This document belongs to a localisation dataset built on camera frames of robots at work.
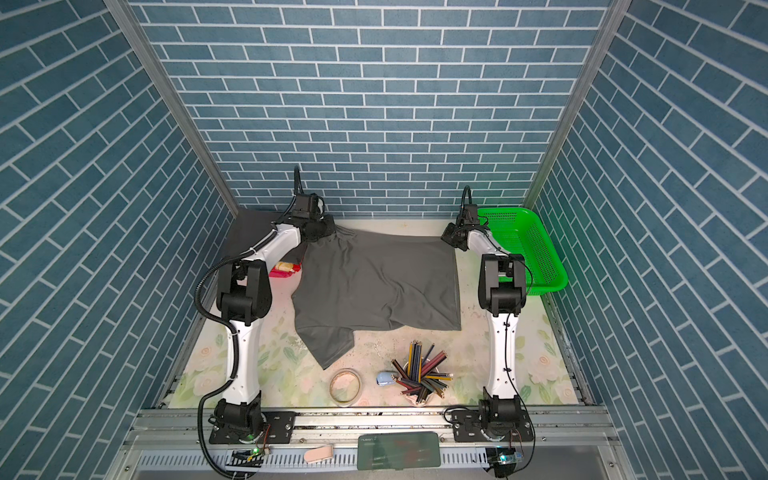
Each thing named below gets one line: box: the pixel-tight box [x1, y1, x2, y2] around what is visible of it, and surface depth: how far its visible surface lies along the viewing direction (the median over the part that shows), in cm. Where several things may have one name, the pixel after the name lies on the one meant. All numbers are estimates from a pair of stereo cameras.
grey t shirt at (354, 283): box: [292, 227, 461, 370], surface depth 101 cm
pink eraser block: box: [304, 446, 333, 463], surface depth 70 cm
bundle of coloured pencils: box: [391, 340, 453, 403], surface depth 74 cm
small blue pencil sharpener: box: [376, 371, 397, 386], surface depth 82 cm
